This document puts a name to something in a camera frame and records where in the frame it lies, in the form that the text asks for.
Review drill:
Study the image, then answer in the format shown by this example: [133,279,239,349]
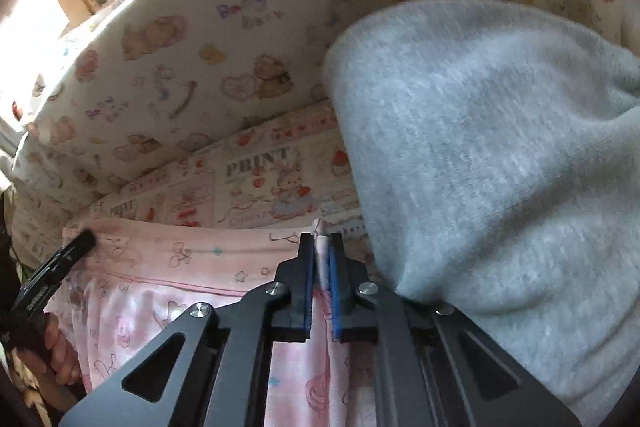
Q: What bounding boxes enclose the pink cartoon print pants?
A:
[44,217,381,427]

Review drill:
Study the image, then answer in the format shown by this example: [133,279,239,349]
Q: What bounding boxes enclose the left hand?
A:
[17,313,81,386]

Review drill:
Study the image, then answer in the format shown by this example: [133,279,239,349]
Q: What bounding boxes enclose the pink print bed sheet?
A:
[72,102,364,236]

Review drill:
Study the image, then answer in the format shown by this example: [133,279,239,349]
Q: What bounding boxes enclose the grey folded sweatpants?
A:
[322,0,639,426]

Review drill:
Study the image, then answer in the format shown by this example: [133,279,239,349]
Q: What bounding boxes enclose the bear print bed bumper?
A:
[9,0,639,265]

